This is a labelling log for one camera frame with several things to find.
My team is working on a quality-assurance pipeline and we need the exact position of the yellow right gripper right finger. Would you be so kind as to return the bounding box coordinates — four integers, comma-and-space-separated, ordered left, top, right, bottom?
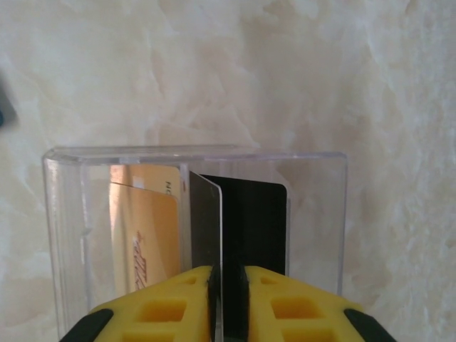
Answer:
234, 264, 393, 342

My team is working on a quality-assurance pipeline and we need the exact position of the dark grey credit card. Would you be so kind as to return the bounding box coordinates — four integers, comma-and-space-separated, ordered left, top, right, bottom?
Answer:
187, 170, 227, 342

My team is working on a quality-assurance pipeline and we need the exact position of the blue leather card holder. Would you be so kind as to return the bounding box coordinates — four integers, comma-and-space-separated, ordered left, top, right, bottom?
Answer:
0, 68, 19, 131

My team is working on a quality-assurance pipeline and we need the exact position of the black Visa credit card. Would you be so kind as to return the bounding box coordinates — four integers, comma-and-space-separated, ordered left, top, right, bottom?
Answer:
197, 173, 289, 278

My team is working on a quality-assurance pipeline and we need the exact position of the gold card with red script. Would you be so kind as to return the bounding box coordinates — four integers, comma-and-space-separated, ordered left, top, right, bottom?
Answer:
108, 181, 180, 296

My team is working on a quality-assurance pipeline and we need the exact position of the gold credit card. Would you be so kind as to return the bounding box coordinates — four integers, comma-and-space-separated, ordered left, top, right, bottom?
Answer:
108, 163, 184, 200

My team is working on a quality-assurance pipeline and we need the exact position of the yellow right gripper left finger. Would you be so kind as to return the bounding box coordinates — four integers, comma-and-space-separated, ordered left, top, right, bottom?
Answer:
62, 264, 220, 342

